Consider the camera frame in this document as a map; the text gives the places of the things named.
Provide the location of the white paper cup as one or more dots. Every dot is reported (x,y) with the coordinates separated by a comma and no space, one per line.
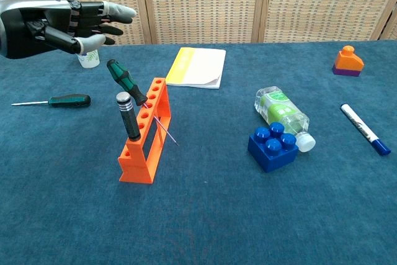
(91,60)

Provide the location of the yellow white notepad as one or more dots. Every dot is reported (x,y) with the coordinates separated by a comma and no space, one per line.
(201,66)

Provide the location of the orange purple toy block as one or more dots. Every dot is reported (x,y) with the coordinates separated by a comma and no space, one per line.
(347,61)

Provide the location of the orange screwdriver rack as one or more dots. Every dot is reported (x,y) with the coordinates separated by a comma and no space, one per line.
(136,172)

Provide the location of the woven bamboo folding screen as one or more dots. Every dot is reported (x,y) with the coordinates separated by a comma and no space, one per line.
(201,4)

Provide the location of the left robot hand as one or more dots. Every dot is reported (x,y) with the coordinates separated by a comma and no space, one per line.
(37,26)

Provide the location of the black silver knurled screwdriver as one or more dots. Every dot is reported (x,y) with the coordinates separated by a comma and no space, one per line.
(128,119)

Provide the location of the white marker blue cap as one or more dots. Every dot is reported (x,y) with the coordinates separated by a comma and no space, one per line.
(359,125)

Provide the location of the blue toy brick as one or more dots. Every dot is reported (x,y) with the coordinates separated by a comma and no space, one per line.
(270,156)

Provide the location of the blue felt table mat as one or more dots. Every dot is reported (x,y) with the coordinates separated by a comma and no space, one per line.
(217,215)

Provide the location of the clear bottle green label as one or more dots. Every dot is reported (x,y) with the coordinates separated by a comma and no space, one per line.
(279,110)

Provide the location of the green black striped screwdriver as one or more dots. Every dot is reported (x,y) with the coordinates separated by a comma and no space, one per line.
(124,79)

